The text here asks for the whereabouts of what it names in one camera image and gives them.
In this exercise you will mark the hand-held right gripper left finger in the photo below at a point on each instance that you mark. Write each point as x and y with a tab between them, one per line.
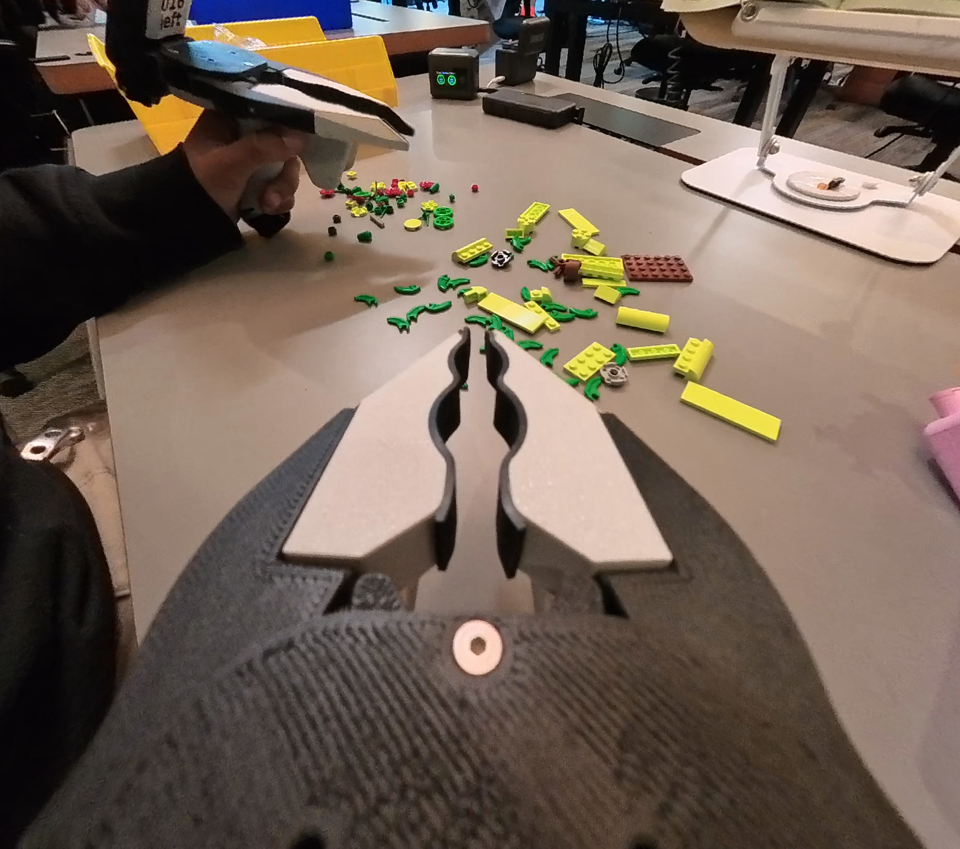
367	489

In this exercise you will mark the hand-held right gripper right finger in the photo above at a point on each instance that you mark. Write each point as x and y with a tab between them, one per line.
585	489

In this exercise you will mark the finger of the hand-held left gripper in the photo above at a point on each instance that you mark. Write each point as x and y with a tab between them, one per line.
330	93
360	133

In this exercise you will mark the person's left forearm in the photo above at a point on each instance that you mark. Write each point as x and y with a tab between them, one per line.
90	241

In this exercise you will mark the person's left hand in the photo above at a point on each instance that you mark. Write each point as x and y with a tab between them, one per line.
240	166

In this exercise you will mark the yellow storage bin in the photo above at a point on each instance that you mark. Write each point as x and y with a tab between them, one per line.
352	65

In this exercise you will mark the black box with green lights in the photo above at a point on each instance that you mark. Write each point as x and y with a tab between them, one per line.
454	76

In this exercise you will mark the grey round plate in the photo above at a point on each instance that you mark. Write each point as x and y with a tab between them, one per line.
615	375

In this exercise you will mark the pile of lime green bricks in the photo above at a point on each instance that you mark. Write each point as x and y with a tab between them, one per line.
731	414

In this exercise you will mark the black flat power brick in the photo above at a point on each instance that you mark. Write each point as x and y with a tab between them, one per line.
529	106

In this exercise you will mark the pile of green leaf pieces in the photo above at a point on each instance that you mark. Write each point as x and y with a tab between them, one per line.
409	318

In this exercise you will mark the black charger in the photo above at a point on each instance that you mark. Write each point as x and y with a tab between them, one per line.
525	50

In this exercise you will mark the dark brown round piece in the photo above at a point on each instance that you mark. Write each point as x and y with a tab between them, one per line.
502	258

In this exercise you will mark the brown trunk piece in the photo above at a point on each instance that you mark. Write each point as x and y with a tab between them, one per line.
568	271

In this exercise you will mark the large brown studded plate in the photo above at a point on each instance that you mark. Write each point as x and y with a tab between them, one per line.
656	269

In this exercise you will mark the metal carabiner clip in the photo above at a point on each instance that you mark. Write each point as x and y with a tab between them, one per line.
37	448

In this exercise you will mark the person's black jacket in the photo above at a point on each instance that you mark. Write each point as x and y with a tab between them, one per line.
45	639

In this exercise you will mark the pink pig planter toy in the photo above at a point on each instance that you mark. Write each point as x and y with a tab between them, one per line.
946	444

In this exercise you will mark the white book stand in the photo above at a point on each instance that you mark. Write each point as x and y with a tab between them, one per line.
885	226

